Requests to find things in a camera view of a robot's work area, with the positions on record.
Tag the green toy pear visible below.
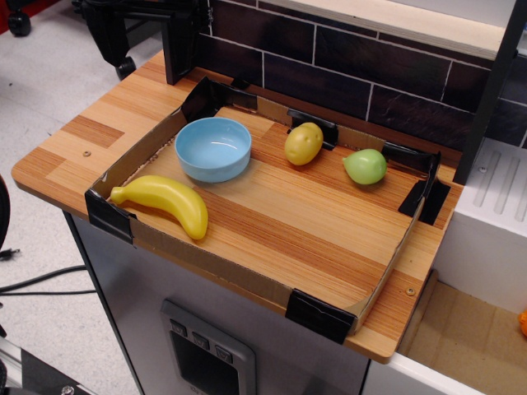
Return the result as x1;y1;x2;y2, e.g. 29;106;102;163
343;149;387;185

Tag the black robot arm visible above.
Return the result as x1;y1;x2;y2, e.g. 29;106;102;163
72;1;211;71

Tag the light blue bowl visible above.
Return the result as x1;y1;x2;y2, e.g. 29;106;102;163
175;117;252;183

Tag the yellow toy potato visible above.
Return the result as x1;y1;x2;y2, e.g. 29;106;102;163
284;123;324;165

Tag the yellow plastic banana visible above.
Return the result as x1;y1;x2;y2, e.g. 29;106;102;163
110;175;208;240

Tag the cardboard fence with black tape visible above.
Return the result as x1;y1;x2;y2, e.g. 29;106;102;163
86;78;455;359

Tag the grey toy oven panel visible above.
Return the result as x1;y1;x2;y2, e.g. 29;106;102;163
161;300;257;394

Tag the black caster wheel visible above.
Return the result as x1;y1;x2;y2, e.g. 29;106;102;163
7;10;31;37
114;57;137;81

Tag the white toy sink counter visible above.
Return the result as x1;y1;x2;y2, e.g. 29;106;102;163
434;139;526;313

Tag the wooden shelf board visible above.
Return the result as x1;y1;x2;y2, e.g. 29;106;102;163
271;0;506;60

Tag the black power plug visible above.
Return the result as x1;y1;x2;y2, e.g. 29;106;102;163
0;249;20;262

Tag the orange toy fruit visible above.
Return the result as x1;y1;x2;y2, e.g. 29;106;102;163
518;310;527;337

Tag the black caster wheel far left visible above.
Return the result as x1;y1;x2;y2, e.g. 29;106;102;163
7;10;31;37

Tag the black upright post left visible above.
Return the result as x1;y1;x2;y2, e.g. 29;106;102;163
161;1;201;85

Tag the black upright post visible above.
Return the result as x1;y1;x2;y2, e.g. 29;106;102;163
453;0;526;185
161;1;201;85

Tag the black floor cable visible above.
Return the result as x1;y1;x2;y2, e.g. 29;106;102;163
0;264;97;296

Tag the black upright post right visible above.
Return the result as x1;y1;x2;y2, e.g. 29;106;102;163
453;0;526;185

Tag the black base plate with screw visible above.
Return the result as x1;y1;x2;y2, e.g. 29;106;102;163
1;350;95;394

